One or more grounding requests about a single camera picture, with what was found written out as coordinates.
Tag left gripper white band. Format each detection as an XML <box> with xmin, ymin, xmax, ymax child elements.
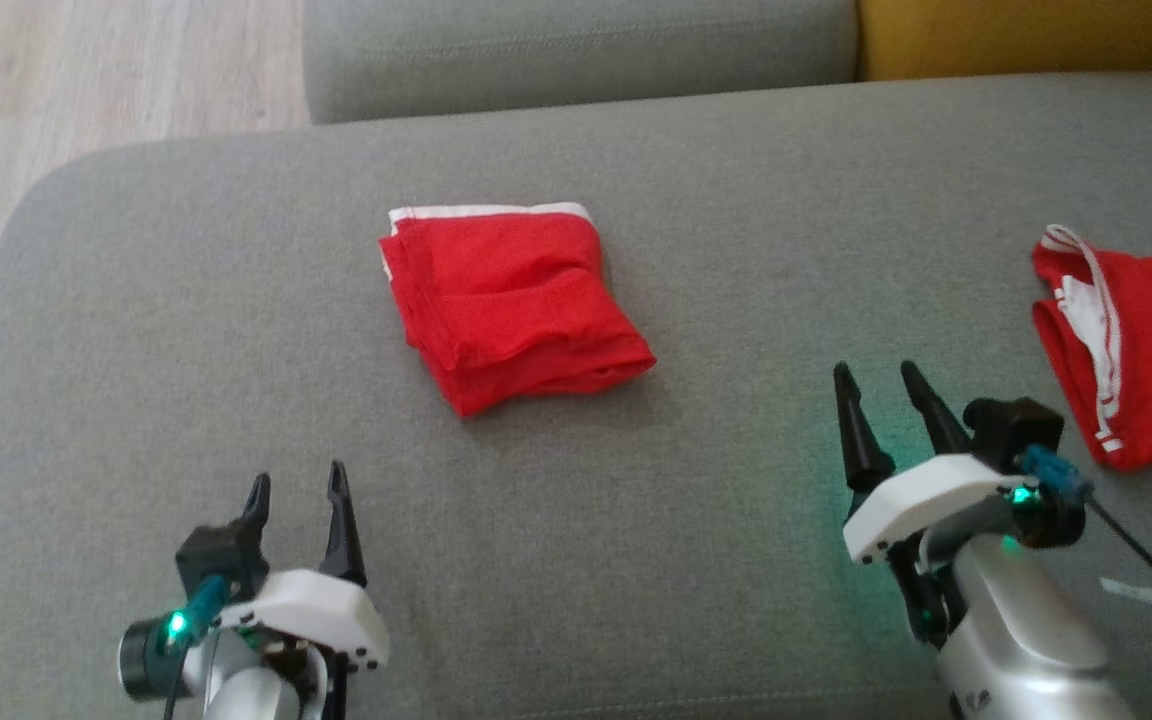
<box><xmin>216</xmin><ymin>460</ymin><xmax>389</xmax><ymax>669</ymax></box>

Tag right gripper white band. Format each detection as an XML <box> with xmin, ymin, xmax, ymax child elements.
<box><xmin>833</xmin><ymin>362</ymin><xmax>1027</xmax><ymax>646</ymax></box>

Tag red basketball shorts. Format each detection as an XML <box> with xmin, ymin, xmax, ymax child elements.
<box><xmin>378</xmin><ymin>202</ymin><xmax>657</xmax><ymax>418</ymax></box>

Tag large grey sofa seat cushion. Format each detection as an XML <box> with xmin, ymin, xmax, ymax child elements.
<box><xmin>0</xmin><ymin>72</ymin><xmax>1152</xmax><ymax>720</ymax></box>

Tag yellow sofa backrest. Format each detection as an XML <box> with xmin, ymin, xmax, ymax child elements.
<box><xmin>856</xmin><ymin>0</ymin><xmax>1152</xmax><ymax>83</ymax></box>

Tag left camera cable teal plug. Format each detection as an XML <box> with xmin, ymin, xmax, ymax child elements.
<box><xmin>164</xmin><ymin>575</ymin><xmax>233</xmax><ymax>720</ymax></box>

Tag right camera cable blue plug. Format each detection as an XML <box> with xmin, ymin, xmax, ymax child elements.
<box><xmin>1019</xmin><ymin>445</ymin><xmax>1152</xmax><ymax>666</ymax></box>

